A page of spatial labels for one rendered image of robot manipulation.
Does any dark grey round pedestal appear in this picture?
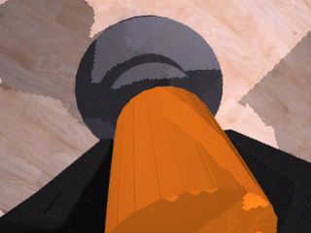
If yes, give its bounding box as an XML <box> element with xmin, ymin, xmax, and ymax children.
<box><xmin>74</xmin><ymin>16</ymin><xmax>223</xmax><ymax>143</ymax></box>

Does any orange knob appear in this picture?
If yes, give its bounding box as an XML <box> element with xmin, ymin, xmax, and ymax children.
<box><xmin>105</xmin><ymin>85</ymin><xmax>277</xmax><ymax>233</ymax></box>

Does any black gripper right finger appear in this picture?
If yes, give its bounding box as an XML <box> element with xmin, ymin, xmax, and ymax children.
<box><xmin>223</xmin><ymin>129</ymin><xmax>311</xmax><ymax>233</ymax></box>

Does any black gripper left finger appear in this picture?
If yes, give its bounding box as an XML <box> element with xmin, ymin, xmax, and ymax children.
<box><xmin>0</xmin><ymin>139</ymin><xmax>113</xmax><ymax>233</ymax></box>

